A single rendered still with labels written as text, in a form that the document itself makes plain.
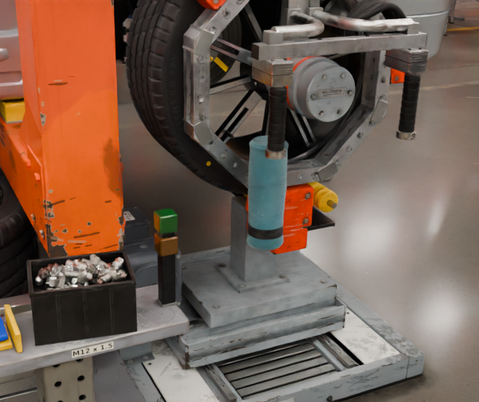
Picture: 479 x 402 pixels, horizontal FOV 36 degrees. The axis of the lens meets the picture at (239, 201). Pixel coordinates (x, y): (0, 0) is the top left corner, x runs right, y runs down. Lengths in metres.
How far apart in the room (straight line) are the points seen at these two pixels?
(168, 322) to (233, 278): 0.63
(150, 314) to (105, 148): 0.36
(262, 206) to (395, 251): 1.27
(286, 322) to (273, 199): 0.50
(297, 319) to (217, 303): 0.23
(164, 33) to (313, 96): 0.37
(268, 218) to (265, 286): 0.44
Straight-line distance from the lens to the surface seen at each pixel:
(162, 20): 1.72
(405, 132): 1.72
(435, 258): 2.88
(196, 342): 1.97
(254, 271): 2.10
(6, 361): 1.46
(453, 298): 2.63
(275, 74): 1.48
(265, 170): 1.66
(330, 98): 1.66
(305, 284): 2.14
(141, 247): 1.92
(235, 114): 1.84
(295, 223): 1.90
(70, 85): 1.50
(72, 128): 1.52
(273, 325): 2.05
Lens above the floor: 1.26
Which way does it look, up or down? 23 degrees down
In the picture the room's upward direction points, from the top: 2 degrees clockwise
